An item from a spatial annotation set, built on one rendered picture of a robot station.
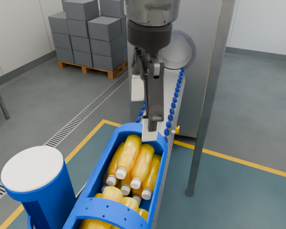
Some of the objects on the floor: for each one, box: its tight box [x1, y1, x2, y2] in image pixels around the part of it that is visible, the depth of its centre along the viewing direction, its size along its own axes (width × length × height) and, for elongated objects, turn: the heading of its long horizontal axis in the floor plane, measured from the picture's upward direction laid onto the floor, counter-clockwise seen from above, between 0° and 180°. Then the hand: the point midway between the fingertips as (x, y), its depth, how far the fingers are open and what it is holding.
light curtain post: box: [186, 0, 235, 196], centre depth 166 cm, size 6×6×170 cm
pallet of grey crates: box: [48, 0, 128, 80], centre depth 413 cm, size 120×80×119 cm
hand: (143, 114), depth 50 cm, fingers open, 13 cm apart
